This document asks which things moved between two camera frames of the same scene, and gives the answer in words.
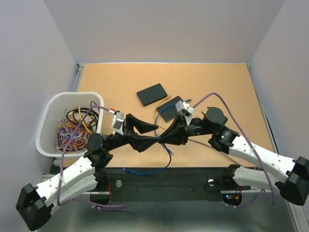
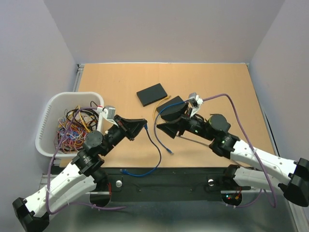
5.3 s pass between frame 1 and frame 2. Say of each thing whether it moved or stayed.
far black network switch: stayed
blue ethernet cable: moved
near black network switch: stayed
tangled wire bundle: stayed
